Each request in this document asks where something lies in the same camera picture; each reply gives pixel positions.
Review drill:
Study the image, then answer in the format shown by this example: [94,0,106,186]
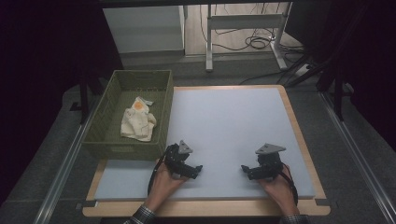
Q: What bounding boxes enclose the hand-held gripper black cable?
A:
[278,161,299,206]
[147,145,176,197]

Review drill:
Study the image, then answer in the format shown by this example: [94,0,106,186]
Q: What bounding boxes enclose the tangle of black floor cables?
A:
[199,3,305,86]

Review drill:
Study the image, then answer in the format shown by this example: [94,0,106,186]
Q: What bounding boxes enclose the cream printed cloth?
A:
[120,96,158,143]

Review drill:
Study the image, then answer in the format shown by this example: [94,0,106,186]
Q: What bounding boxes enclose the green woven basket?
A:
[81,69,175,161]

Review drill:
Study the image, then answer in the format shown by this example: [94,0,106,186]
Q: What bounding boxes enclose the left hand-held gripper black cable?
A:
[147,145,176,197]

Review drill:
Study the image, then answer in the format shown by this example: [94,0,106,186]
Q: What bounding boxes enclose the metal floor rail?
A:
[32,96,101,224]
[319,91,396,224]

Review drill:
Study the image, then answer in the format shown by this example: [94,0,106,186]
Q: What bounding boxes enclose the black stand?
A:
[284,54,354,122]
[69,73,106,125]

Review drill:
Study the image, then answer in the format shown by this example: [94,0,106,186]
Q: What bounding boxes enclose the person's left hand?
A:
[146,161,189,206]

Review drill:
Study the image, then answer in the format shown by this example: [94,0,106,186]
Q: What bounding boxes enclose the right hand-held gripper black cable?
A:
[278,161,299,206]

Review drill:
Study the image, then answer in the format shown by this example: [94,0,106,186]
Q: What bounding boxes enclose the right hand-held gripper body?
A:
[255,143,287,180]

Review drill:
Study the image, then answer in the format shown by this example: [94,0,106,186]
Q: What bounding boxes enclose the white metal desk frame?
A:
[205,2,293,73]

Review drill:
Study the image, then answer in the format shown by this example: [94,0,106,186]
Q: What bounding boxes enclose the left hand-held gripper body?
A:
[163,139,194,175]

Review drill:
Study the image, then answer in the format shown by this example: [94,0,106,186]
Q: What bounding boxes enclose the person's right hand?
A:
[258,164,299,216]

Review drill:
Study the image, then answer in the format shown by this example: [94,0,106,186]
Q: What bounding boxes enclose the grey foam mat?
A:
[93,87,316,201]

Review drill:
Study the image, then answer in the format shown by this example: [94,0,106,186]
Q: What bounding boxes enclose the white power strip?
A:
[293,63,312,77]

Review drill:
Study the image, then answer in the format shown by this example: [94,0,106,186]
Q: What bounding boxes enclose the white cabinet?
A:
[102,5,186,54]

